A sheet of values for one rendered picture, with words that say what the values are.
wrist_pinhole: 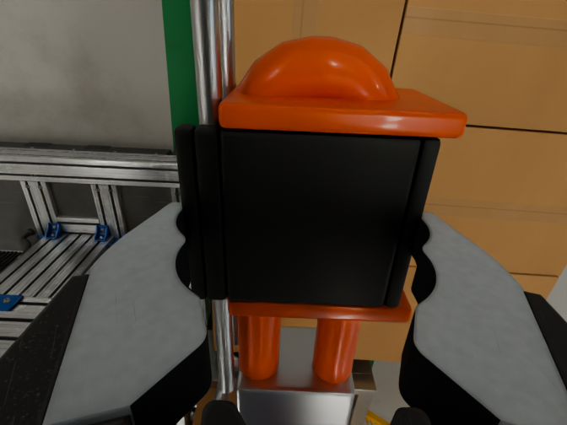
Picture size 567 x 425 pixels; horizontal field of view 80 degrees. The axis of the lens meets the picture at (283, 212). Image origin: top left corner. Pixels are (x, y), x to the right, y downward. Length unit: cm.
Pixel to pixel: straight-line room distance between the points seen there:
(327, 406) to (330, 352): 3
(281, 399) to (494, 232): 92
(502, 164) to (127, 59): 123
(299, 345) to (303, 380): 2
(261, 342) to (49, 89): 149
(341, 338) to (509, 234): 94
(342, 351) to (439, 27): 73
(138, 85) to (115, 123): 18
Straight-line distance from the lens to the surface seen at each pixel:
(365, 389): 129
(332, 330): 17
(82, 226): 149
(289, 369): 20
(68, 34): 152
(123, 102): 148
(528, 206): 107
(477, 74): 88
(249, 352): 18
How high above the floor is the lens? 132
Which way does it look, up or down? 62 degrees down
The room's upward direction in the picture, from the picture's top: 178 degrees counter-clockwise
